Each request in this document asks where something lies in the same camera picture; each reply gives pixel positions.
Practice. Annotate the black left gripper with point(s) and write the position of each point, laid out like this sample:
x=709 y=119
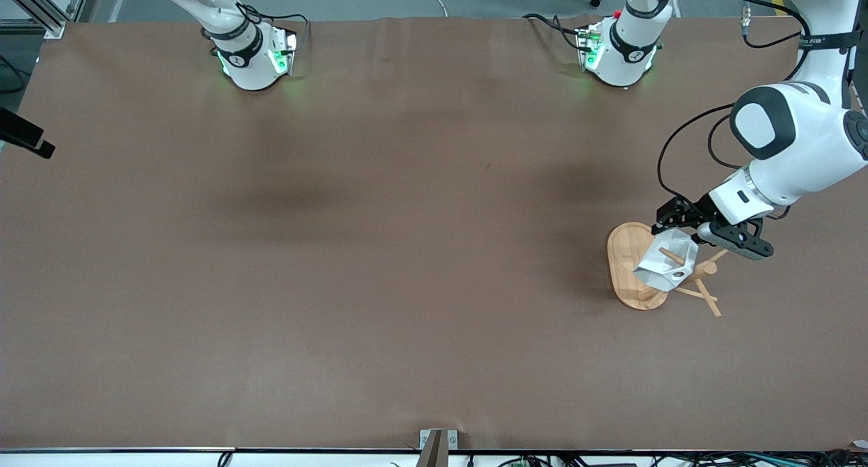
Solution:
x=686 y=211

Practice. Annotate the white faceted cup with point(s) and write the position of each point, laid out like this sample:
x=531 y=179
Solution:
x=661 y=270

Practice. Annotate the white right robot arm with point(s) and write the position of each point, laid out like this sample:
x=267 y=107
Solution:
x=251 y=67

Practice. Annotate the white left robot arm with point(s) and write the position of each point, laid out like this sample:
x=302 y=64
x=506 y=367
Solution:
x=800 y=148

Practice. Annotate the wooden cup rack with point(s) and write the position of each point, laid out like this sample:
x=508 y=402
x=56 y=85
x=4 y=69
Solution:
x=627 y=264

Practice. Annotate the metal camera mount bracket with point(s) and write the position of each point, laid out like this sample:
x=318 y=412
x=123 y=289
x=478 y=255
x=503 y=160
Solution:
x=437 y=447

